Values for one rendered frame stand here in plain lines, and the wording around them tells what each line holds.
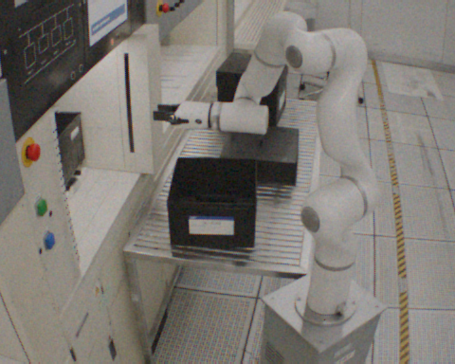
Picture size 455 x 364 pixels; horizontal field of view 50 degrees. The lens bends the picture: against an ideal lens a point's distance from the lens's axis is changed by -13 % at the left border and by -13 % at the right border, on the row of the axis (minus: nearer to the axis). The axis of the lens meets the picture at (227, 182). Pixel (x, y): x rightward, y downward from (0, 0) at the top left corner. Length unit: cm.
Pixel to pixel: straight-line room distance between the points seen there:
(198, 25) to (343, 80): 205
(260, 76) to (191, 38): 187
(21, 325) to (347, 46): 100
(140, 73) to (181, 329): 126
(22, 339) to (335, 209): 82
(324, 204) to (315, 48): 37
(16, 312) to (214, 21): 238
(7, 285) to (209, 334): 152
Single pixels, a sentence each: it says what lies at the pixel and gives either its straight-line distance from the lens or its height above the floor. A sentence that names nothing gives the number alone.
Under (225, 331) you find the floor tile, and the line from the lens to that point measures 255.
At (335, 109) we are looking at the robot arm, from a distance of 126.
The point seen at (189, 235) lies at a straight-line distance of 178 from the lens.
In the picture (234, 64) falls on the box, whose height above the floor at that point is 101.
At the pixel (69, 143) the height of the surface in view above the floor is 106.
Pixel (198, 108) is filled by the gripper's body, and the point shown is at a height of 121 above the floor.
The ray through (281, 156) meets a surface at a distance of 209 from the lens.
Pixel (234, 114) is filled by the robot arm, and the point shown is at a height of 121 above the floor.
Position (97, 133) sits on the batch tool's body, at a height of 102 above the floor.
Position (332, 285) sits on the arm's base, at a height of 89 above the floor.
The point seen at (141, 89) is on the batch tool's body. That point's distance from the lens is 183.
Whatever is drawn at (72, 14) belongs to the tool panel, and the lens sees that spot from 135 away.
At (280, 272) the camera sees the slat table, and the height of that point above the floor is 75.
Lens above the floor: 190
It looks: 33 degrees down
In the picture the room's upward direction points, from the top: straight up
